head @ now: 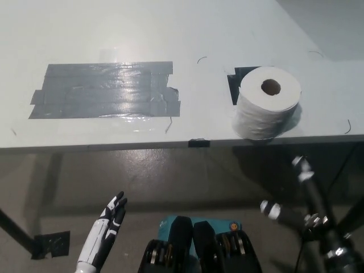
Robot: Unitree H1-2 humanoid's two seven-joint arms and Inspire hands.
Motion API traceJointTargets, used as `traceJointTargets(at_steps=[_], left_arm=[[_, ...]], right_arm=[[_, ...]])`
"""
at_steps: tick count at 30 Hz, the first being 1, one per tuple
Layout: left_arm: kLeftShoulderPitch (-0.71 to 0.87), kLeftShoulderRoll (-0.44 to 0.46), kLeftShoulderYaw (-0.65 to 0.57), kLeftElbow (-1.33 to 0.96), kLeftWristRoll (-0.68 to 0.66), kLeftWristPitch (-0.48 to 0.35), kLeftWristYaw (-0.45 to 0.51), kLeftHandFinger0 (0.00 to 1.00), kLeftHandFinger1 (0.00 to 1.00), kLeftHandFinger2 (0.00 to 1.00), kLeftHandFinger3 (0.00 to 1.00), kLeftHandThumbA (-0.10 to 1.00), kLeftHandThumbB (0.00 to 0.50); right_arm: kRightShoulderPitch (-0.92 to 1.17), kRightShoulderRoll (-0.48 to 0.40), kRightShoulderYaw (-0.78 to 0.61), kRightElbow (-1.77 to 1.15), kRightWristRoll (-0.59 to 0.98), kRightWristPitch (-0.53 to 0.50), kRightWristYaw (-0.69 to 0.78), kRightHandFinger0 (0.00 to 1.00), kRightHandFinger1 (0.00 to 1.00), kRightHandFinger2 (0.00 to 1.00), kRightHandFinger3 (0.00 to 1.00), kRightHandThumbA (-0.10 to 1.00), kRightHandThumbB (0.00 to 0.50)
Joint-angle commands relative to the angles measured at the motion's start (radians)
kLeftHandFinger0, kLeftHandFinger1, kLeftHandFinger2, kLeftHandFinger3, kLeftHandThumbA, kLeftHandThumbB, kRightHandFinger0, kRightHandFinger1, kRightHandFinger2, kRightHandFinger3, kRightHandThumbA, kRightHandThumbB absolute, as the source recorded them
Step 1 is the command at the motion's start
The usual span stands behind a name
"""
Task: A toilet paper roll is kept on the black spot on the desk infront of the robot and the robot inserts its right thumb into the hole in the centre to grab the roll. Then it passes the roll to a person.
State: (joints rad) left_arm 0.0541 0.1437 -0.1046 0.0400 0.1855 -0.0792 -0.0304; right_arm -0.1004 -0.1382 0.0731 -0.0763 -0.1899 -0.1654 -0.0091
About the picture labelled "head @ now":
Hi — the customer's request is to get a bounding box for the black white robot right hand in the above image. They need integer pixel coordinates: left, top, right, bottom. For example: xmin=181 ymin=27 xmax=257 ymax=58
xmin=259 ymin=155 xmax=342 ymax=251

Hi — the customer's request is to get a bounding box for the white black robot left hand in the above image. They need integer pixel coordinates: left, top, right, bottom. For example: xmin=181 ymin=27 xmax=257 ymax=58
xmin=75 ymin=191 xmax=128 ymax=273

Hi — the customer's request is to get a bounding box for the white toilet paper roll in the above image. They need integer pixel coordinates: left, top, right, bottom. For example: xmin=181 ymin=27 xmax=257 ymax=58
xmin=231 ymin=66 xmax=302 ymax=140

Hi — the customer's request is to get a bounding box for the black robot torso left block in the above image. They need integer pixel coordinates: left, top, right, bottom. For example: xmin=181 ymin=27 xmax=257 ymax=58
xmin=140 ymin=215 xmax=197 ymax=273

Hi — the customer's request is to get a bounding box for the teal robot torso box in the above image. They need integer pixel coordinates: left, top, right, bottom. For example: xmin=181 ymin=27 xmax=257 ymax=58
xmin=158 ymin=215 xmax=242 ymax=257

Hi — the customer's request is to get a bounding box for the black slanted table leg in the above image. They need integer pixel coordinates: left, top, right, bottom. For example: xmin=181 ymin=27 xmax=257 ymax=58
xmin=338 ymin=196 xmax=364 ymax=231
xmin=0 ymin=209 xmax=38 ymax=251

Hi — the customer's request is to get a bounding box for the small black tape tab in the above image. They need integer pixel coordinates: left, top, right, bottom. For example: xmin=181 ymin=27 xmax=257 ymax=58
xmin=188 ymin=138 xmax=211 ymax=148

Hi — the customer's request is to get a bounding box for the black tape square patch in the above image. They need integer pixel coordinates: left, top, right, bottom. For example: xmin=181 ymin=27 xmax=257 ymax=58
xmin=226 ymin=66 xmax=275 ymax=106

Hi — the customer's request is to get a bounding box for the thin black cable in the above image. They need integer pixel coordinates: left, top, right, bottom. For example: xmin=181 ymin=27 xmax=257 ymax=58
xmin=295 ymin=142 xmax=361 ymax=273

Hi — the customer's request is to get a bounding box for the grey duct tape patch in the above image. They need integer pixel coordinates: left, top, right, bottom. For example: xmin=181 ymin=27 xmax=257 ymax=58
xmin=27 ymin=60 xmax=182 ymax=119

